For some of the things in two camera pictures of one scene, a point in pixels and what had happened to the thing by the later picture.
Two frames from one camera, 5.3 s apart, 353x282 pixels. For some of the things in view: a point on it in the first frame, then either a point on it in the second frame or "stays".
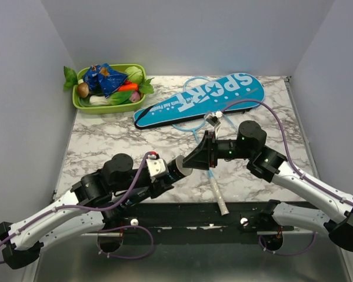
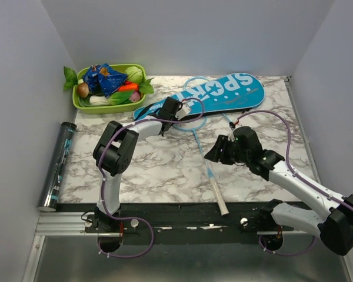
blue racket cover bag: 195,105 stays
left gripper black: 161,188 to 173,117
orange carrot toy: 129,87 stays
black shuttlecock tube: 177,166 to 49,198
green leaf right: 146,87 stays
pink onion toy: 135,97 stays
